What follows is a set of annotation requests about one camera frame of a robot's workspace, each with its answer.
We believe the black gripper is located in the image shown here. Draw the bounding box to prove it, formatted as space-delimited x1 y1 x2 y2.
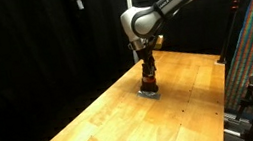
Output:
135 44 161 80

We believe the black slanted stand pole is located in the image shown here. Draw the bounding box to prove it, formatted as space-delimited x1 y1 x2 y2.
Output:
208 0 250 66

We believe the small white tag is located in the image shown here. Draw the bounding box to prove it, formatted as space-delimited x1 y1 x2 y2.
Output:
76 0 85 11

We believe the black curtain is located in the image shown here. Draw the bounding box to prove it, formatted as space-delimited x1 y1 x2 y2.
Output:
0 0 253 141

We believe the silver metal rail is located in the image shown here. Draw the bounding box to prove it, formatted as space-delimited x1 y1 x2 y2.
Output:
222 108 253 141

